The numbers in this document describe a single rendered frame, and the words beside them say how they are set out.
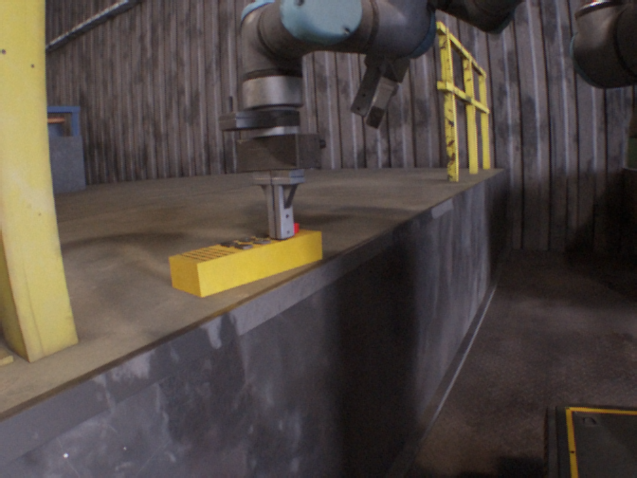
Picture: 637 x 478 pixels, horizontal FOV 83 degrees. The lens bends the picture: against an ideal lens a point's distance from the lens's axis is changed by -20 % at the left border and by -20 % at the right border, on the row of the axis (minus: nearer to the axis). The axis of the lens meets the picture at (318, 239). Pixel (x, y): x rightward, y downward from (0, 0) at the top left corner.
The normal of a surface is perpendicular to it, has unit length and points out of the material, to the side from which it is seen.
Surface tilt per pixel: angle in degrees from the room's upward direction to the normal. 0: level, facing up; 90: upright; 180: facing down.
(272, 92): 90
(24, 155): 90
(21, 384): 0
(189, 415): 90
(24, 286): 90
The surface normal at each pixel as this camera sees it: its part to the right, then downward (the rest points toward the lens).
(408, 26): 0.47, 0.47
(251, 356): 0.87, 0.04
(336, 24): 0.42, 0.15
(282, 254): 0.75, 0.08
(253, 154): -0.65, 0.18
